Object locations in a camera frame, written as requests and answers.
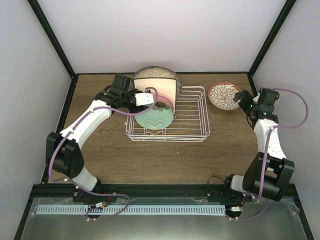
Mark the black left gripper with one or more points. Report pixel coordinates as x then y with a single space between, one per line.
141 107

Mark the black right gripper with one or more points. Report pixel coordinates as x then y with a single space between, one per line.
242 104

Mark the floral plate with orange rim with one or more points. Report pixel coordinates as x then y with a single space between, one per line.
222 94

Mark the teal plate with flower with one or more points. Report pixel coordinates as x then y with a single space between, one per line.
159 117

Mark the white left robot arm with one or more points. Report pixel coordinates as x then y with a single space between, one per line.
64 148

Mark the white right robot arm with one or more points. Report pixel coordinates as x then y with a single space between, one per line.
270 171

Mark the pink round plate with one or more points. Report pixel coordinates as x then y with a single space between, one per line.
164 100

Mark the dark speckled round plate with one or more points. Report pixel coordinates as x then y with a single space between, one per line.
159 72

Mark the cream square plate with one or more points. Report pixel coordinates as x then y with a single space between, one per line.
164 86

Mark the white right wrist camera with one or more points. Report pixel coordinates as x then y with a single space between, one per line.
256 98

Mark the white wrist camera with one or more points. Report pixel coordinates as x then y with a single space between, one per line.
256 98
144 98

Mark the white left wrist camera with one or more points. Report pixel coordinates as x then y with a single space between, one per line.
144 98

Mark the white wire dish rack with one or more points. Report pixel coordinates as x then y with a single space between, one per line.
190 121

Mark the black right frame post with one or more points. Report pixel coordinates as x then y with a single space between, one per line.
281 18

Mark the black frame post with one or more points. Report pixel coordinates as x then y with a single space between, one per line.
40 15
281 18

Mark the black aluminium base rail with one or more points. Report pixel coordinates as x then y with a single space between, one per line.
213 192

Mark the black left frame post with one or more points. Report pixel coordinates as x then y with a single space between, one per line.
40 15

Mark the white slotted cable duct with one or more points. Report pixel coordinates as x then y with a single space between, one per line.
202 210

